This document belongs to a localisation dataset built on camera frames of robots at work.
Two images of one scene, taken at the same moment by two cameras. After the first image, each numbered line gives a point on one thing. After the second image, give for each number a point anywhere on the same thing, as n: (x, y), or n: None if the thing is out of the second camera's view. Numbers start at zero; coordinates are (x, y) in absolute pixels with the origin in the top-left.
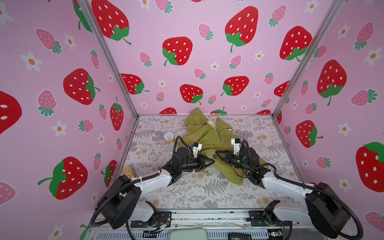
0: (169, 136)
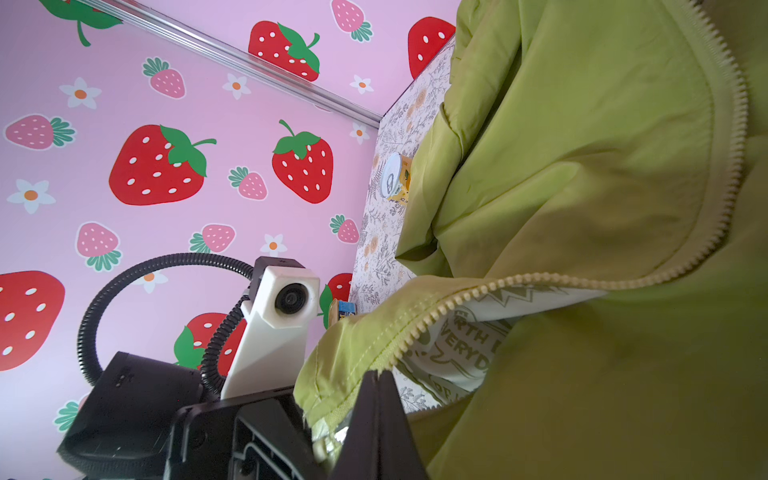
0: (396, 177)
